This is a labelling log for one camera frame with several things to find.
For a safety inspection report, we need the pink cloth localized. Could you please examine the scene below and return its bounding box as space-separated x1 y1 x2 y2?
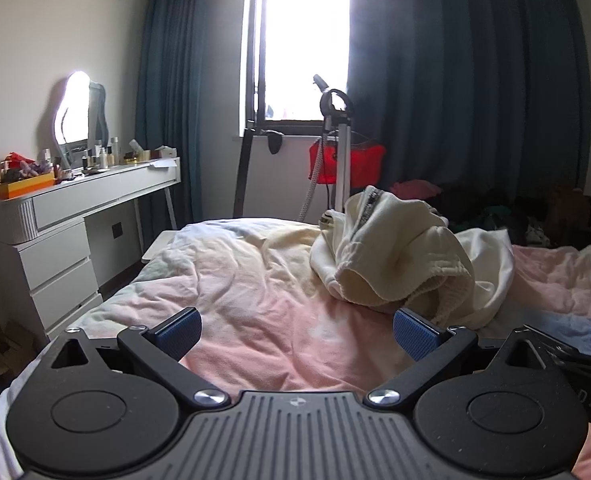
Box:
389 180 445 202

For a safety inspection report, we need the cluster of cosmetic bottles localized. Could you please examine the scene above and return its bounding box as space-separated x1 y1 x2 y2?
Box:
80 136 127 172

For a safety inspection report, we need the white dressing table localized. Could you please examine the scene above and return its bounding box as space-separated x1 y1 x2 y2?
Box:
0 156 182 346

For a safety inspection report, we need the cream zip-up hoodie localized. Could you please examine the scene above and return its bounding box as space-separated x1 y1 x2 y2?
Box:
309 185 515 330

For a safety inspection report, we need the teal curtain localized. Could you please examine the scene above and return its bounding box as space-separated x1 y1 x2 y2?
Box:
346 0 591 198
134 0 259 229

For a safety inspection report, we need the wavy lit vanity mirror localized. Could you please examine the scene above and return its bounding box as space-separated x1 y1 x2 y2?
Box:
52 71 111 162

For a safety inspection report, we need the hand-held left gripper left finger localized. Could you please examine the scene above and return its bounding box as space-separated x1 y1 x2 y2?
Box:
40 306 230 408

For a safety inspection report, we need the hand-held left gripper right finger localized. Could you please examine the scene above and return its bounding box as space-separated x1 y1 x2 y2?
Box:
367 308 559 407

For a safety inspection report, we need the pink and cream bed blanket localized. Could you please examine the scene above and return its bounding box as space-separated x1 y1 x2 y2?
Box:
0 217 591 480

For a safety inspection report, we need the cardboard box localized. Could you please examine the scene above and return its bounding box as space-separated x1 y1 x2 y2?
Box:
0 321 42 380

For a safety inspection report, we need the pile of dark clothes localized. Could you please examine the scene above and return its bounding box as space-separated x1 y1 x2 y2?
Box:
439 185 556 248

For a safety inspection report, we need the black pole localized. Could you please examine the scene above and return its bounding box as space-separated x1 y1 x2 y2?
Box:
232 127 257 219

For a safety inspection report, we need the red garment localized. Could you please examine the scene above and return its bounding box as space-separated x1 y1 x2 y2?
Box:
308 137 387 187

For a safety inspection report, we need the orange tray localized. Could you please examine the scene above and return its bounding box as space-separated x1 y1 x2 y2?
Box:
0 172 57 201

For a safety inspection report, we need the window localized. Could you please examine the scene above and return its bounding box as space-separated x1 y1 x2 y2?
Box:
244 0 352 137

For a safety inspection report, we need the garment steamer stand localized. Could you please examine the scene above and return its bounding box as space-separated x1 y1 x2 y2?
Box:
297 74 355 225

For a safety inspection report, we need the white stool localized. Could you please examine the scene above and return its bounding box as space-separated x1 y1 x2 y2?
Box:
140 230 177 264

